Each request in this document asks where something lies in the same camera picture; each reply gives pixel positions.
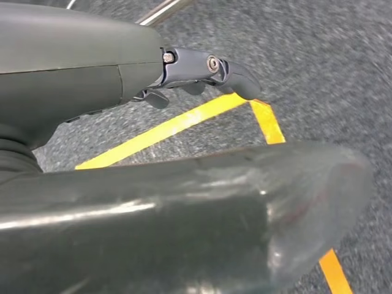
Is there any stainless steel workbench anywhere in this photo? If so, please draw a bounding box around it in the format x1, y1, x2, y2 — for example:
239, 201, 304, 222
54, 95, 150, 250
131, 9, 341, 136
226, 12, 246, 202
66, 0, 193, 27

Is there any yellow floor tape square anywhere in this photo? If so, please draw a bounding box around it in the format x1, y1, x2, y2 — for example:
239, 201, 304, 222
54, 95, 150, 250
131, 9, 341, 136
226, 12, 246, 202
75, 92, 354, 294

